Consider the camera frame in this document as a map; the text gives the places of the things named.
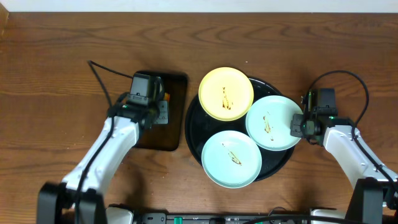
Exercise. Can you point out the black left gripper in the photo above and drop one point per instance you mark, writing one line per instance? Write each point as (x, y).
(160, 101)

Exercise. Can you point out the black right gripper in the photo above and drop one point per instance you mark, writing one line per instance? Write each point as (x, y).
(294, 129)

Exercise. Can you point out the orange green sponge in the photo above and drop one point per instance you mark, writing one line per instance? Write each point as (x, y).
(167, 97)

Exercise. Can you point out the mint green plate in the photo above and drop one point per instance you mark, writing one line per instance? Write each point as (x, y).
(268, 122)

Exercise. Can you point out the light blue plate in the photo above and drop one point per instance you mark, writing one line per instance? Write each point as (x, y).
(231, 159)

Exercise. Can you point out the yellow plate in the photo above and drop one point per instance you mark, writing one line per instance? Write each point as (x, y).
(226, 94)

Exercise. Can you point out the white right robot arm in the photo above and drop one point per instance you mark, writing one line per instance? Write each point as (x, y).
(375, 185)

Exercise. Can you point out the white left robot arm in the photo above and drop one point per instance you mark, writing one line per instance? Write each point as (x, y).
(84, 187)

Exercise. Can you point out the rectangular brown tray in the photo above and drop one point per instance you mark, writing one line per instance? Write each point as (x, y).
(164, 135)

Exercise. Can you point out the round black tray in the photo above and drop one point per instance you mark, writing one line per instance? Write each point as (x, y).
(199, 127)

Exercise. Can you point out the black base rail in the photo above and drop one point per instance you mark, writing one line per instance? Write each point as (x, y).
(274, 216)

